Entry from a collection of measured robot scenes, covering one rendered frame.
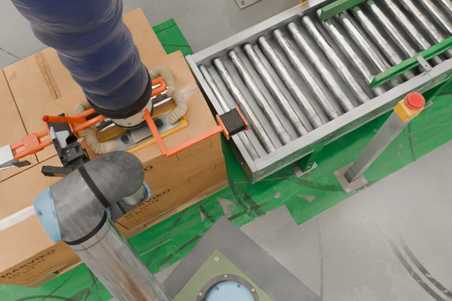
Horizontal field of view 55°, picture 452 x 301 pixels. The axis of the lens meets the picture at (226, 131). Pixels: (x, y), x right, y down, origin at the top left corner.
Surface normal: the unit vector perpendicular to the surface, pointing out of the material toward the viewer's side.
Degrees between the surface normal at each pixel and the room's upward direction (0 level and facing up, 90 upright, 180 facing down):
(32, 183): 0
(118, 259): 52
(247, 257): 0
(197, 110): 1
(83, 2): 75
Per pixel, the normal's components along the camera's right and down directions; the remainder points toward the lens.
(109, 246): 0.74, 0.06
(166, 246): -0.04, -0.37
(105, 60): 0.53, 0.66
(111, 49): 0.73, 0.50
